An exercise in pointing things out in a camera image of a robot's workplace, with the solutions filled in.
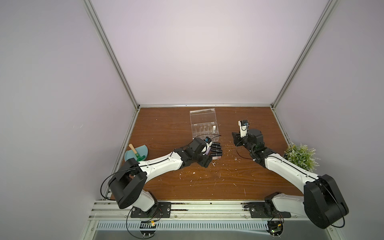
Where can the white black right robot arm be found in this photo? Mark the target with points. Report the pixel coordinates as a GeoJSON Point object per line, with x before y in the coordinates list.
{"type": "Point", "coordinates": [321, 202]}

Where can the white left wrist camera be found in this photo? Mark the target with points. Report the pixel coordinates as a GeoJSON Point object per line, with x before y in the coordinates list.
{"type": "Point", "coordinates": [208, 145]}

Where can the teal dustpan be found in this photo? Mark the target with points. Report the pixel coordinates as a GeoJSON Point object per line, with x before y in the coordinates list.
{"type": "Point", "coordinates": [142, 150]}

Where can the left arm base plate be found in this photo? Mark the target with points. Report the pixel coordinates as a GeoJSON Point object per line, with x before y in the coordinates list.
{"type": "Point", "coordinates": [158, 210]}

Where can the green potted plant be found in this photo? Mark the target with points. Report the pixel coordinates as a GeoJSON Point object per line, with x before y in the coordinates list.
{"type": "Point", "coordinates": [302, 156]}

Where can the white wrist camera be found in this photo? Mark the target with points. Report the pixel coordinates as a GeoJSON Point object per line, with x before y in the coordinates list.
{"type": "Point", "coordinates": [208, 145]}
{"type": "Point", "coordinates": [244, 128]}

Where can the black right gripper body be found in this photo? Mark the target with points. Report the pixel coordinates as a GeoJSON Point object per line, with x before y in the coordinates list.
{"type": "Point", "coordinates": [238, 137]}

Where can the aluminium front rail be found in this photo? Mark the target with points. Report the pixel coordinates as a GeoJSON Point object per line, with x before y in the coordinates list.
{"type": "Point", "coordinates": [187, 210]}

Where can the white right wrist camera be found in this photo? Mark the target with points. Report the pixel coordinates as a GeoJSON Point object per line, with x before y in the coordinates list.
{"type": "Point", "coordinates": [244, 128]}

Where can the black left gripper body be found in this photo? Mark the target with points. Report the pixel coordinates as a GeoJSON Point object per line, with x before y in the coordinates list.
{"type": "Point", "coordinates": [203, 160]}

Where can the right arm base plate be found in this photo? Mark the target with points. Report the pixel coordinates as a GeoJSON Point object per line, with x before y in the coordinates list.
{"type": "Point", "coordinates": [264, 210]}

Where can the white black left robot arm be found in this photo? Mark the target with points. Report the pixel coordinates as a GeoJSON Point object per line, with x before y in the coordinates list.
{"type": "Point", "coordinates": [127, 184]}

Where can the clear acrylic lipstick organizer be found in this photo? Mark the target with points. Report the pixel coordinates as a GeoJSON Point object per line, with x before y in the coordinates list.
{"type": "Point", "coordinates": [202, 122]}

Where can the green rake wooden handle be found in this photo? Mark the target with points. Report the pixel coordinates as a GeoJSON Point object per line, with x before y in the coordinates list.
{"type": "Point", "coordinates": [138, 156]}

